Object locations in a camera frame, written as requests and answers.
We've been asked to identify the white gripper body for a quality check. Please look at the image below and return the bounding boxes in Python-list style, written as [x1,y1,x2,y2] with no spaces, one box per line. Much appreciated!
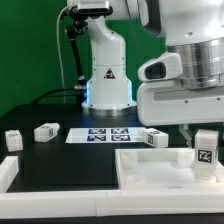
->
[137,80,224,126]

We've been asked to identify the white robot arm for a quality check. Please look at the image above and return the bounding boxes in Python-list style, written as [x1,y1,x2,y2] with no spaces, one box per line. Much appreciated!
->
[67,0,224,126]

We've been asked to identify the white fence front wall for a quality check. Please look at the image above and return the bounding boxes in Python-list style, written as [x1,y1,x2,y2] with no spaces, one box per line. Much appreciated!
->
[0,188,224,219]

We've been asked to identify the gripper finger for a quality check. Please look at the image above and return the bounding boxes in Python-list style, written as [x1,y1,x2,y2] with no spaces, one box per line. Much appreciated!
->
[178,124,193,148]

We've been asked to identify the marker sheet with tags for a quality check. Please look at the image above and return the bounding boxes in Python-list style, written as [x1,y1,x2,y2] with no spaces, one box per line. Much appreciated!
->
[66,127,144,144]

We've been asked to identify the black camera stand pole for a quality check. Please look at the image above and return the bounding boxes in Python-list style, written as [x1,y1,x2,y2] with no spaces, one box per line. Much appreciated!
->
[65,7,86,86]

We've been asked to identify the black cables on table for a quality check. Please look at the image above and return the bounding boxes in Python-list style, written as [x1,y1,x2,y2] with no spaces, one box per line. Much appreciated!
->
[30,85,88,106]

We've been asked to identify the white fence left wall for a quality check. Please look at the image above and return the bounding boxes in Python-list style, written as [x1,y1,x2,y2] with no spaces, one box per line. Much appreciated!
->
[0,156,19,193]

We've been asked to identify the white fence wall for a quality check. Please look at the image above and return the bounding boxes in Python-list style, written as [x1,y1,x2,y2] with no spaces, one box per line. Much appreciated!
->
[0,188,224,219]
[0,156,19,193]

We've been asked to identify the white square table top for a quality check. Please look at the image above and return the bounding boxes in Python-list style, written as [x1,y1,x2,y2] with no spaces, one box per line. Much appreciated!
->
[115,148,224,194]

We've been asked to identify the grey cable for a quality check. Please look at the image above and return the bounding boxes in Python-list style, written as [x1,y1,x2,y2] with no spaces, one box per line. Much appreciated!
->
[55,4,75,105]

